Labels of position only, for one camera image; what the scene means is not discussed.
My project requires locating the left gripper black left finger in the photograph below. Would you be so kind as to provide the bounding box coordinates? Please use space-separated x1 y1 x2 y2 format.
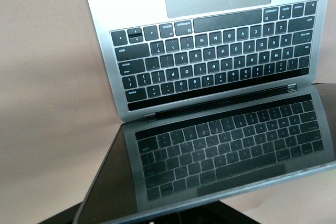
33 202 86 224

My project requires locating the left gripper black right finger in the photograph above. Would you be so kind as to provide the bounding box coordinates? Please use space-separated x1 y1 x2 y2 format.
188 200 336 224

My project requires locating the grey silver laptop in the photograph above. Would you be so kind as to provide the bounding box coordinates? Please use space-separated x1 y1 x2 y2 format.
72 0 336 224

